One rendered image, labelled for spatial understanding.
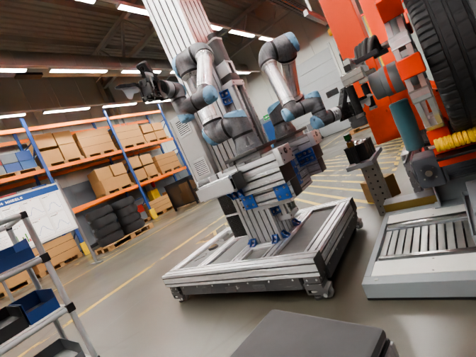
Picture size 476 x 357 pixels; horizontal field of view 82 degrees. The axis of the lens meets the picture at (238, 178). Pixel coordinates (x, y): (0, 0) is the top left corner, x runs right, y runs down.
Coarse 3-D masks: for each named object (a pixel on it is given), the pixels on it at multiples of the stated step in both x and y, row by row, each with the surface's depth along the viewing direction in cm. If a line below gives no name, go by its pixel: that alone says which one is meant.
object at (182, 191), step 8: (192, 176) 927; (176, 184) 940; (184, 184) 920; (192, 184) 916; (168, 192) 976; (176, 192) 952; (184, 192) 931; (192, 192) 911; (176, 200) 965; (184, 200) 943; (192, 200) 923
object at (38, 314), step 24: (24, 216) 140; (24, 240) 143; (0, 264) 131; (24, 264) 135; (48, 264) 141; (48, 288) 146; (0, 312) 148; (24, 312) 134; (48, 312) 140; (72, 312) 143; (0, 336) 125; (24, 336) 127
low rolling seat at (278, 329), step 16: (272, 320) 79; (288, 320) 76; (304, 320) 73; (320, 320) 70; (336, 320) 68; (256, 336) 75; (272, 336) 72; (288, 336) 70; (304, 336) 67; (320, 336) 65; (336, 336) 63; (352, 336) 61; (368, 336) 59; (384, 336) 59; (240, 352) 72; (256, 352) 69; (272, 352) 67; (288, 352) 64; (304, 352) 62; (320, 352) 61; (336, 352) 59; (352, 352) 57; (368, 352) 56; (384, 352) 58
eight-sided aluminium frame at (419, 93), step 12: (384, 24) 109; (396, 36) 102; (408, 36) 99; (396, 48) 102; (408, 48) 100; (408, 84) 103; (420, 84) 103; (420, 96) 103; (432, 96) 102; (420, 108) 107; (432, 108) 107; (432, 120) 114
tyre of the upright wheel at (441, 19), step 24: (408, 0) 98; (432, 0) 92; (456, 0) 87; (432, 24) 91; (456, 24) 87; (432, 48) 92; (456, 48) 89; (432, 72) 95; (456, 72) 91; (456, 96) 95; (456, 120) 103
